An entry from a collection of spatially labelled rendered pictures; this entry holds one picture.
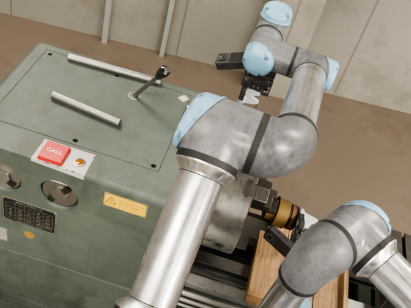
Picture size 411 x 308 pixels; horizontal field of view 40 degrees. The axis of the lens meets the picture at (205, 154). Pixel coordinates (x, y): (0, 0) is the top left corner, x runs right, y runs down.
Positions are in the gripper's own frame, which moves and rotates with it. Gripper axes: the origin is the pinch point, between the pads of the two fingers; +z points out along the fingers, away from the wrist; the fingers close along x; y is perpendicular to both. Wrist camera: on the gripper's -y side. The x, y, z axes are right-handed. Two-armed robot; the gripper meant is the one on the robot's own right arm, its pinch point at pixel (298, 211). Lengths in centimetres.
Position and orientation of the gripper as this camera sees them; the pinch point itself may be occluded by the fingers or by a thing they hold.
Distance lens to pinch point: 169.0
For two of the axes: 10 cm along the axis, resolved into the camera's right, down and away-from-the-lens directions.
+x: 2.2, -7.2, -6.6
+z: 2.2, -6.3, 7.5
